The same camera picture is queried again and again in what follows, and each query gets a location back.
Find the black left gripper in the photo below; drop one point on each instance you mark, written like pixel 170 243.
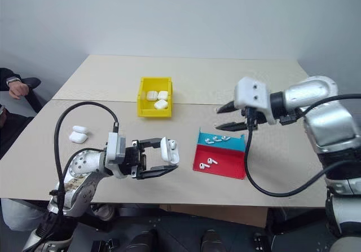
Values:
pixel 132 160

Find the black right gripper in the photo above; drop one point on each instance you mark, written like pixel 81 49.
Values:
pixel 251 116

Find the white earbud case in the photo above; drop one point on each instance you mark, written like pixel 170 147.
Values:
pixel 163 95
pixel 151 95
pixel 172 154
pixel 161 104
pixel 77 137
pixel 80 129

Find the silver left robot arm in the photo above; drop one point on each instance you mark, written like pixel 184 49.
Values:
pixel 84 161

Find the bystander dark sleeve forearm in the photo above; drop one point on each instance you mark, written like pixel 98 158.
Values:
pixel 5 77

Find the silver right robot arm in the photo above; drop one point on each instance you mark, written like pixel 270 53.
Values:
pixel 324 116

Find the yellow plastic bin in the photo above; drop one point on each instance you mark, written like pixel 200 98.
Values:
pixel 154 114

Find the closed white earbud case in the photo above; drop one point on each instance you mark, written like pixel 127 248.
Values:
pixel 161 104
pixel 77 137
pixel 163 95
pixel 151 95
pixel 80 129

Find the bystander bare hand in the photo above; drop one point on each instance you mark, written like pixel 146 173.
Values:
pixel 18 90

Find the white earbud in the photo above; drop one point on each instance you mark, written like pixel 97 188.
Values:
pixel 217 139
pixel 225 137
pixel 204 166
pixel 211 161
pixel 209 141

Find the red and blue tray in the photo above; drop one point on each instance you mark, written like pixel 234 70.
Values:
pixel 220 157

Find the dark rounded shape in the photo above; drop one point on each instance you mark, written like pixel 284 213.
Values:
pixel 213 241
pixel 142 242

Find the bystander dark trouser leg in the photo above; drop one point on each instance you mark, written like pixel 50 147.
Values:
pixel 11 133

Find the blue jeans leg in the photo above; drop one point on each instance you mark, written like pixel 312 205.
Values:
pixel 19 214

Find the grey wrist watch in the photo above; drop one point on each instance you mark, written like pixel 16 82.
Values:
pixel 13 80

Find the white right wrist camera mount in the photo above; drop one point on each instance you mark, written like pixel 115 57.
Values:
pixel 251 94

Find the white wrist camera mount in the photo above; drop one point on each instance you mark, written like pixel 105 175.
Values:
pixel 251 94
pixel 114 147

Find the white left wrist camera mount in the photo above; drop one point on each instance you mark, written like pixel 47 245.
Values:
pixel 114 147

